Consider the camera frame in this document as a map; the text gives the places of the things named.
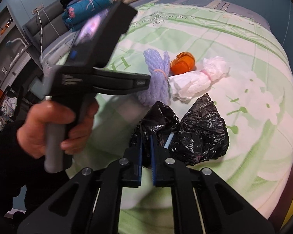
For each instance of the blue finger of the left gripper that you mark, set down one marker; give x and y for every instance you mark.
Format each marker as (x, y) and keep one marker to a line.
(73, 54)

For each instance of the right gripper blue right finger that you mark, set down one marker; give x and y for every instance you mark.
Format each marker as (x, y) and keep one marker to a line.
(161, 172)

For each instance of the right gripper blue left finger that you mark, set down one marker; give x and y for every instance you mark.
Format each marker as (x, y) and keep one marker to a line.
(133, 170)

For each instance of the black plastic bag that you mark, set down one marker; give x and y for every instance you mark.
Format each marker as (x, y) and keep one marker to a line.
(201, 135)

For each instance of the yellow rimmed trash bin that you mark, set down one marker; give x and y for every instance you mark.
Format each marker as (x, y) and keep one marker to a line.
(286, 200)

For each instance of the person's left hand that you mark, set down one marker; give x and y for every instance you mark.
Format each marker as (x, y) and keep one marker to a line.
(31, 135)

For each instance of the striped purple bed sheet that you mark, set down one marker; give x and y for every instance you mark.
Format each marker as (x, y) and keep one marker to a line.
(58, 39)

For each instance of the grey padded headboard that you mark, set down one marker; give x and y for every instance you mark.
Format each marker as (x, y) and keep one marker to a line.
(33, 29)

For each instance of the blue floral folded blanket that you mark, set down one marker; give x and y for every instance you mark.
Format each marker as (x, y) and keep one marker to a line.
(77, 12)

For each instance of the grey shelf unit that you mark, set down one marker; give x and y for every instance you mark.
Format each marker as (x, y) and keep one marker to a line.
(13, 50)

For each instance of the white tissue wad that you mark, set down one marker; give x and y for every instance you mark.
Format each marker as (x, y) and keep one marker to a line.
(185, 86)

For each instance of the small orange peel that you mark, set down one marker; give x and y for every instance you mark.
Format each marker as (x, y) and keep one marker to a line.
(184, 62)

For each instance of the green white quilt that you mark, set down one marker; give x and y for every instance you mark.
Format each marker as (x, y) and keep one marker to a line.
(244, 70)

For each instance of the wall power socket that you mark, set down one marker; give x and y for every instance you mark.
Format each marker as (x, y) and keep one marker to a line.
(34, 11)

